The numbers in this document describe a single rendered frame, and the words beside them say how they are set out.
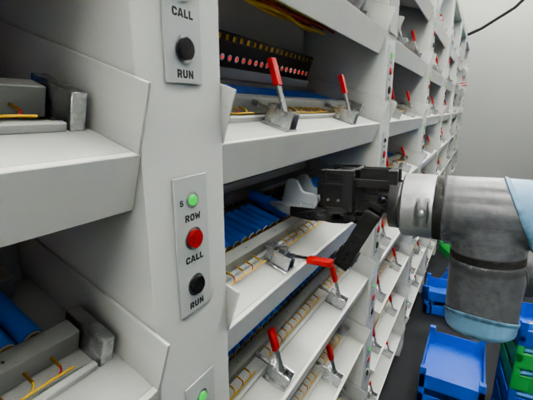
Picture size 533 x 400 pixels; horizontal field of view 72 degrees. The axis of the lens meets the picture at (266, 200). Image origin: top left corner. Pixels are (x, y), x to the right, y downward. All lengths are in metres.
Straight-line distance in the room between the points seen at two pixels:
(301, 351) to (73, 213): 0.52
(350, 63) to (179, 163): 0.68
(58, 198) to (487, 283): 0.48
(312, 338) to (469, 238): 0.35
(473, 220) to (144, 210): 0.39
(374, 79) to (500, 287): 0.54
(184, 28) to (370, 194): 0.36
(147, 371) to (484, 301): 0.41
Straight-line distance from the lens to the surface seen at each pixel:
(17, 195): 0.24
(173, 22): 0.30
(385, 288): 1.38
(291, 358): 0.68
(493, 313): 0.57
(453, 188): 0.53
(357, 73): 0.92
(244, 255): 0.49
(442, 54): 2.31
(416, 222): 0.53
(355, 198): 0.57
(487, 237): 0.53
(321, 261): 0.50
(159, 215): 0.29
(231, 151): 0.36
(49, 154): 0.25
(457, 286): 0.57
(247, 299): 0.45
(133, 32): 0.28
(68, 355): 0.37
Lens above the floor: 1.11
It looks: 14 degrees down
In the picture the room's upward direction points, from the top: straight up
